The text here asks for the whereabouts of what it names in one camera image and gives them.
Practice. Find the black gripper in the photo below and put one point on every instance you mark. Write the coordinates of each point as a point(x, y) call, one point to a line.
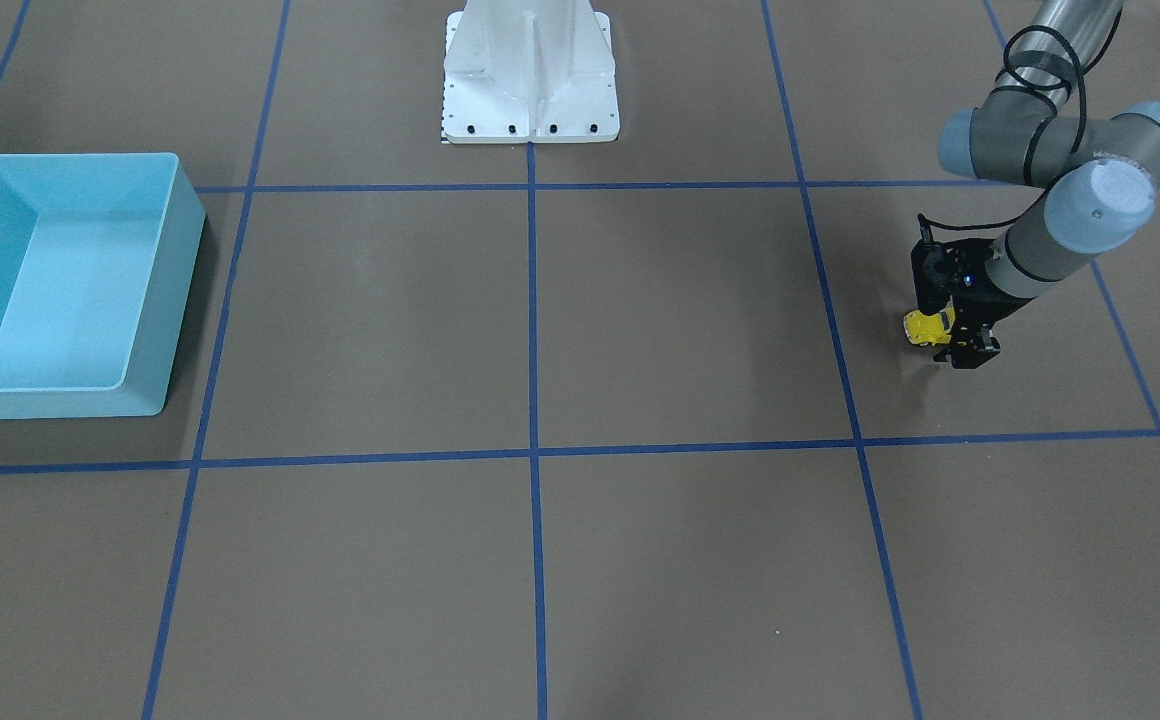
point(987, 310)

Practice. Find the yellow beetle toy car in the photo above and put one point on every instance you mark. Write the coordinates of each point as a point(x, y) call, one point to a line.
point(923, 330)

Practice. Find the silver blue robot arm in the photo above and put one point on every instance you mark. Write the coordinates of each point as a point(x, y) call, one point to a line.
point(1098, 182)

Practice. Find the light blue plastic bin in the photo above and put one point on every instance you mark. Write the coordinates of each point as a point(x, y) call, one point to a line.
point(97, 254)

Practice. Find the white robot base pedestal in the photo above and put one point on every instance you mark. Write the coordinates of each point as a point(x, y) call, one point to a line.
point(529, 72)

